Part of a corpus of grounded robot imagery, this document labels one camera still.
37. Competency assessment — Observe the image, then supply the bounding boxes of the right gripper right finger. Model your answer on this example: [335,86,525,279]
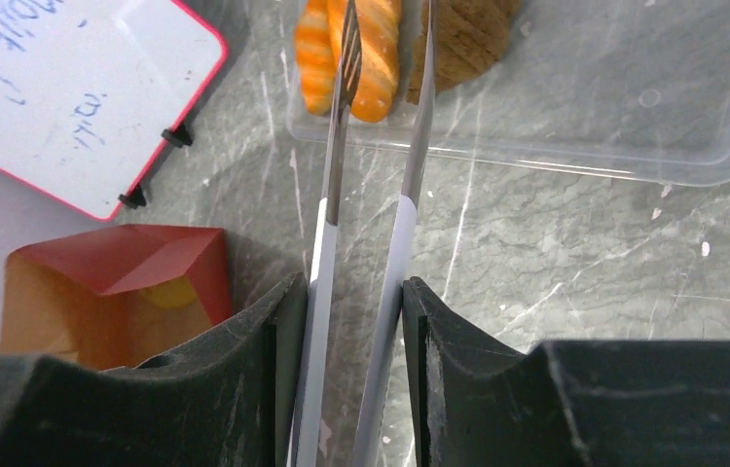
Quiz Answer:
[402,277,730,466]

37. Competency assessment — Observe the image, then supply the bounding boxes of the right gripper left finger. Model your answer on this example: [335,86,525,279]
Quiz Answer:
[0,273,308,466]

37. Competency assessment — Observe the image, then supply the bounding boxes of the white handled metal tongs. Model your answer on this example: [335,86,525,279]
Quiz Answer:
[286,0,438,467]

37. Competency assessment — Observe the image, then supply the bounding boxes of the red paper bag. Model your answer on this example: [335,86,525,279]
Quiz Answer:
[0,225,234,370]

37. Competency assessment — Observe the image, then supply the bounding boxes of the round brown bread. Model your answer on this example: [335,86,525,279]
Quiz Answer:
[399,0,522,105]

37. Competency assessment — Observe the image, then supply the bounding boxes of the long orange baguette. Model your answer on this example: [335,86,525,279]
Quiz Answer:
[351,0,402,123]

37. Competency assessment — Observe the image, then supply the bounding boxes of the small striped orange croissant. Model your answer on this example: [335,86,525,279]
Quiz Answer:
[294,0,336,116]

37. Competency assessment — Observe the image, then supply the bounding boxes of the yellow bread inside bag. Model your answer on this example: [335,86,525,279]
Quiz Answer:
[137,275,199,309]

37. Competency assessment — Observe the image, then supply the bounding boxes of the red framed whiteboard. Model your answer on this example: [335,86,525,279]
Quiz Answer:
[0,1,229,221]

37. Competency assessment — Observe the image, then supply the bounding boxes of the clear plastic tray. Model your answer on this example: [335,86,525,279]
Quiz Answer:
[286,0,730,188]

